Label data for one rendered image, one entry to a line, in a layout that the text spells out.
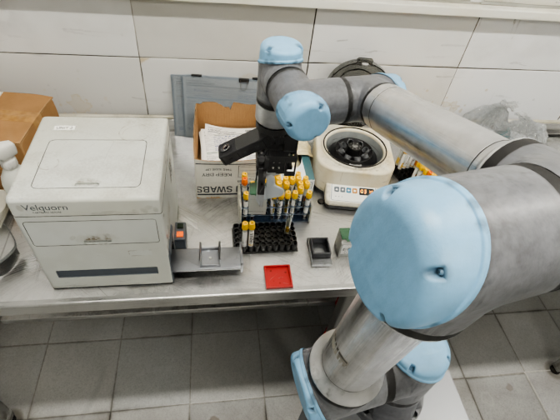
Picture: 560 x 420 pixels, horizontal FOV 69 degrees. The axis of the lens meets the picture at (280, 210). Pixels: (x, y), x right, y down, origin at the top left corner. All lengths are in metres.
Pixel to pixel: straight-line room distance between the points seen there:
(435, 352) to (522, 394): 1.52
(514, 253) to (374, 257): 0.10
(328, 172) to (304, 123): 0.59
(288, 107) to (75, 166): 0.48
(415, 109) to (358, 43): 0.84
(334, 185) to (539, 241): 0.94
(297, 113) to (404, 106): 0.15
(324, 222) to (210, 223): 0.33
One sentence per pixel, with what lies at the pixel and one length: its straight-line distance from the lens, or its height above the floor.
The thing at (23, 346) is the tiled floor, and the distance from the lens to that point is 2.12.
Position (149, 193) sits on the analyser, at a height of 1.17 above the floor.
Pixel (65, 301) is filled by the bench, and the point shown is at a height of 0.88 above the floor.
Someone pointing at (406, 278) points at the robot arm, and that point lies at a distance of 0.32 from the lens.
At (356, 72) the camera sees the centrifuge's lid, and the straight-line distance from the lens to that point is 1.40.
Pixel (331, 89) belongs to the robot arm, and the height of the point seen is 1.43.
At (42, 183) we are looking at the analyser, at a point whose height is 1.17.
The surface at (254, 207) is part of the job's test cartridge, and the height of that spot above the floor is 1.07.
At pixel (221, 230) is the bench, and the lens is 1.15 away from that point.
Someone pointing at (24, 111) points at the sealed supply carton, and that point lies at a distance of 1.36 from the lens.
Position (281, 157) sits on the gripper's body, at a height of 1.23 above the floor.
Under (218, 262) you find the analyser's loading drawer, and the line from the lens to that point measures 1.04.
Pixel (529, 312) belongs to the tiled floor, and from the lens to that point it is 2.51.
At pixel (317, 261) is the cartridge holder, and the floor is 0.89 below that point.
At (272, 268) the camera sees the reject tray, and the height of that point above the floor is 0.88.
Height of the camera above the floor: 1.75
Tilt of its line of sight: 46 degrees down
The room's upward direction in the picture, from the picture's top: 8 degrees clockwise
